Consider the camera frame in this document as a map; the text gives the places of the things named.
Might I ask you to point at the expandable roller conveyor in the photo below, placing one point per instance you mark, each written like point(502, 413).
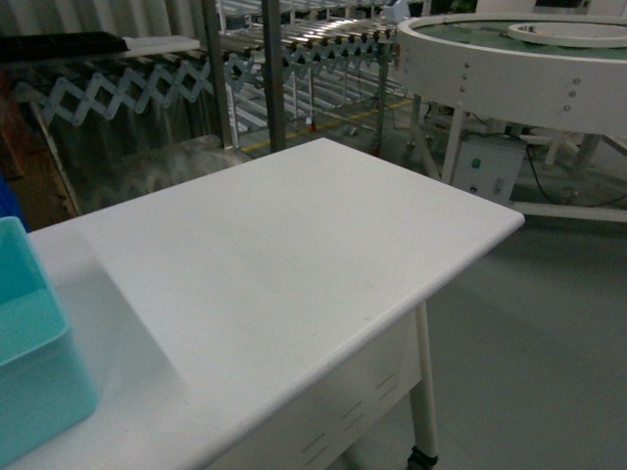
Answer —
point(73, 90)

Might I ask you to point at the teal plastic bin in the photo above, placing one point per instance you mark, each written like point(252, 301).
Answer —
point(45, 385)

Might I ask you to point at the black tray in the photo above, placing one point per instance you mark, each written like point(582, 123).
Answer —
point(59, 45)

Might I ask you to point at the round white conveyor table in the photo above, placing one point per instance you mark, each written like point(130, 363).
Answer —
point(555, 83)

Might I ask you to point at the white foam board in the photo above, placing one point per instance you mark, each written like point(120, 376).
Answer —
point(160, 44)

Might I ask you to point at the white table leg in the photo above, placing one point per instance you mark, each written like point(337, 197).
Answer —
point(425, 452)

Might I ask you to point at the white control box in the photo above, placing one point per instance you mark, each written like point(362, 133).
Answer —
point(488, 166)

